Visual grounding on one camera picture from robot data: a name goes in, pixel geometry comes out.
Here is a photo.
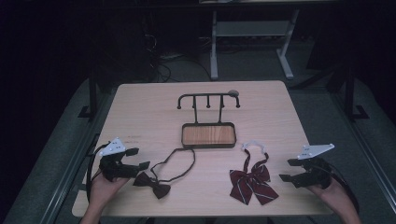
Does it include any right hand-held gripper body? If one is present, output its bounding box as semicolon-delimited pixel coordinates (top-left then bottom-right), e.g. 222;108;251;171
297;143;335;190

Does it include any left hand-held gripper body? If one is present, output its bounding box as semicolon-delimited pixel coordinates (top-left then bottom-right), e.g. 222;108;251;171
98;137;138;182

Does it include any dark brown bow tie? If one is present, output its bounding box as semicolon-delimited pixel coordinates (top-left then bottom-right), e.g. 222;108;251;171
133;147;196;200

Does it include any red striped bow tie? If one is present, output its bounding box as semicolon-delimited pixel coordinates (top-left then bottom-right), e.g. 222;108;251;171
229;140;280;206

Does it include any black hook rack wooden tray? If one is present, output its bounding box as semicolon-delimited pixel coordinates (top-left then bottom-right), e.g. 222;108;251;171
177;91;241;149

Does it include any person's right hand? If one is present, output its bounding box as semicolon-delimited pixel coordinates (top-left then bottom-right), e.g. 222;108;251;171
306;178;354;216

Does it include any person's left hand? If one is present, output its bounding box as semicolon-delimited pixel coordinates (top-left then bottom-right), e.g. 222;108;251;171
89;174;130;208

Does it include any black metal stand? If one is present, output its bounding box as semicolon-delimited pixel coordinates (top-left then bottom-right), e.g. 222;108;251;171
78;69;101;119
342;63;370;121

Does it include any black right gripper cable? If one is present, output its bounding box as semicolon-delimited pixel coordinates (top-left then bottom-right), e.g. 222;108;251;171
325;162;361;216

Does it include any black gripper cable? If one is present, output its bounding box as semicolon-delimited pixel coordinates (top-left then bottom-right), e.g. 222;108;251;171
325;162;361;216
85;143;110;203

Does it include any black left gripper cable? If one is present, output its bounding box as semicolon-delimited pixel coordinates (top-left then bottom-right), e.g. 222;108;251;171
85;143;110;203

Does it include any grey metal rail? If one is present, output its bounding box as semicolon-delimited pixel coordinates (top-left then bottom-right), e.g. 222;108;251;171
330;91;396;204
38;90;118;224

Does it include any tangle of black floor cables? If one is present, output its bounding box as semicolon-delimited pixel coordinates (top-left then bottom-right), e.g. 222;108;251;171
142;29;213;83

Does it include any white metal desk frame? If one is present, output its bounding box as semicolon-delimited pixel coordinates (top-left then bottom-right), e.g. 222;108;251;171
209;8;301;80

